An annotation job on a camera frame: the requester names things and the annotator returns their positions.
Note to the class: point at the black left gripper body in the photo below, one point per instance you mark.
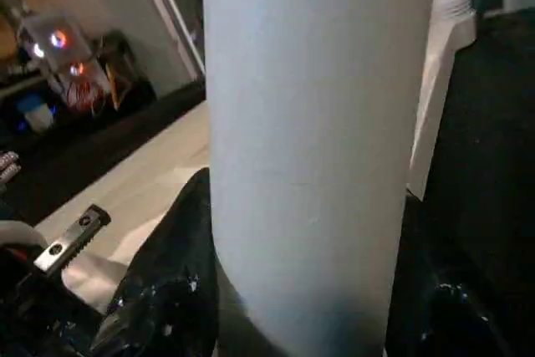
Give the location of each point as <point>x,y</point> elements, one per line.
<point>42,315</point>

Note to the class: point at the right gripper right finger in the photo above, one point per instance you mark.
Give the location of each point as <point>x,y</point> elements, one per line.
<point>443,315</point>

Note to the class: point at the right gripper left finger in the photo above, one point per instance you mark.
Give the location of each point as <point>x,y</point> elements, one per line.
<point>167,298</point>

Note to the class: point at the white plastic table top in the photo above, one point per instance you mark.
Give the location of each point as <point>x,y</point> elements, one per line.
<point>142,173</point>

